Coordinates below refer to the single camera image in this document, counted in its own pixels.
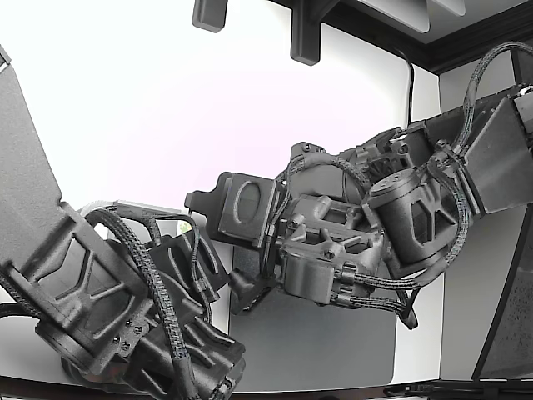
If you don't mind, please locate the long black post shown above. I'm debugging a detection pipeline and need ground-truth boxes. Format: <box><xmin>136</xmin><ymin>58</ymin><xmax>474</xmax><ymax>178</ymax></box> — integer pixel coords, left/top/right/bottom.
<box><xmin>290</xmin><ymin>0</ymin><xmax>322</xmax><ymax>67</ymax></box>

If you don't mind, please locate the black border frame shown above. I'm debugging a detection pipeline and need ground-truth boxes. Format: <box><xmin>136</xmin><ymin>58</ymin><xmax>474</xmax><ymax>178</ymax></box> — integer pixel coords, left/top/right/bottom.
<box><xmin>266</xmin><ymin>0</ymin><xmax>533</xmax><ymax>76</ymax></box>

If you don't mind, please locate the light grey panel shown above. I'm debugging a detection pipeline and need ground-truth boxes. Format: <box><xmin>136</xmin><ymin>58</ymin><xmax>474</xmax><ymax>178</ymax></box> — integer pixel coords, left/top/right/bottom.
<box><xmin>431</xmin><ymin>0</ymin><xmax>467</xmax><ymax>18</ymax></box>
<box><xmin>356</xmin><ymin>0</ymin><xmax>431</xmax><ymax>34</ymax></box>

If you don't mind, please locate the black rubber cable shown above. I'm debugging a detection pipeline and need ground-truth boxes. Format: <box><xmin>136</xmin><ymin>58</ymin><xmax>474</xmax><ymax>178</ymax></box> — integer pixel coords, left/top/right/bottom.
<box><xmin>393</xmin><ymin>44</ymin><xmax>416</xmax><ymax>126</ymax></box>
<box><xmin>393</xmin><ymin>287</ymin><xmax>419</xmax><ymax>330</ymax></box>

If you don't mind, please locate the dark grey rectangular mat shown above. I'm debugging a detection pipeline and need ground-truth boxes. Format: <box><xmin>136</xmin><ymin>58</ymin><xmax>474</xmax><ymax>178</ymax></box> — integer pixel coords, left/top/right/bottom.
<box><xmin>227</xmin><ymin>245</ymin><xmax>400</xmax><ymax>385</ymax></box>

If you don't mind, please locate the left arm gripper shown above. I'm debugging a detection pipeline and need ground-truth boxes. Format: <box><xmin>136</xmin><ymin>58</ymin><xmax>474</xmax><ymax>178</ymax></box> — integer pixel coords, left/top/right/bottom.
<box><xmin>148</xmin><ymin>226</ymin><xmax>231</xmax><ymax>303</ymax></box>

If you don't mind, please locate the black cable with connector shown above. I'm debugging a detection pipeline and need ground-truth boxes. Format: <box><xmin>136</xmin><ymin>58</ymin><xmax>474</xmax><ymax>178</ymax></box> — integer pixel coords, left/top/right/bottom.
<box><xmin>381</xmin><ymin>379</ymin><xmax>533</xmax><ymax>399</ymax></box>

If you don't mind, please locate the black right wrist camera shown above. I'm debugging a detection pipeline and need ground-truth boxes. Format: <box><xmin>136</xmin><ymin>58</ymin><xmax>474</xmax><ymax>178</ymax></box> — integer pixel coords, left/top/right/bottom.
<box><xmin>227</xmin><ymin>268</ymin><xmax>276</xmax><ymax>316</ymax></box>

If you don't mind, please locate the short black post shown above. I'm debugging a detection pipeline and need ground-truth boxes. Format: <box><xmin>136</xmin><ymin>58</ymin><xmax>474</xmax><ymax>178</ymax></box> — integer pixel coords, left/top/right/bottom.
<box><xmin>191</xmin><ymin>0</ymin><xmax>229</xmax><ymax>33</ymax></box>

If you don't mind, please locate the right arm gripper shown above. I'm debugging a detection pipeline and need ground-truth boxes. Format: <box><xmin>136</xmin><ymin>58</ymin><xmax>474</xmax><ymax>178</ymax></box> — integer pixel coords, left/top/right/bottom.
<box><xmin>185</xmin><ymin>171</ymin><xmax>288</xmax><ymax>251</ymax></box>

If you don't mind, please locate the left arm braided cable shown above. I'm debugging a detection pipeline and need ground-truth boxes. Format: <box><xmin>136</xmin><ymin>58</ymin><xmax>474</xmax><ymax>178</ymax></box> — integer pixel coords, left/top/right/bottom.
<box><xmin>81</xmin><ymin>206</ymin><xmax>201</xmax><ymax>400</ymax></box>

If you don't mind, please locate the black diagonal frame bar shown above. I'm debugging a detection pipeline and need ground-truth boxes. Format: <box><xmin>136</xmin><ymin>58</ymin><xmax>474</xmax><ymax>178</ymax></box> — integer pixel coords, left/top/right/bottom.
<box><xmin>471</xmin><ymin>207</ymin><xmax>532</xmax><ymax>381</ymax></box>

